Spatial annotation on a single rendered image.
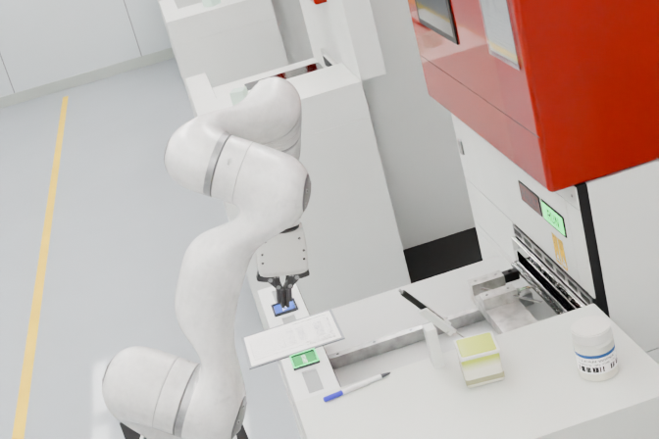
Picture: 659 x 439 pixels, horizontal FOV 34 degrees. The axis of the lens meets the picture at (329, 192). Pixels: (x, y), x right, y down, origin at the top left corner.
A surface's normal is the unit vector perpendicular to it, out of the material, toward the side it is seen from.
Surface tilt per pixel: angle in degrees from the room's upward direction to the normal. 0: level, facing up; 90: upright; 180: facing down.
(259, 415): 0
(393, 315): 0
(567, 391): 0
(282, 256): 92
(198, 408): 63
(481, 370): 90
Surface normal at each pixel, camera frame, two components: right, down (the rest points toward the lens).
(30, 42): 0.20, 0.31
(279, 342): -0.24, -0.90
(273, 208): -0.11, 0.24
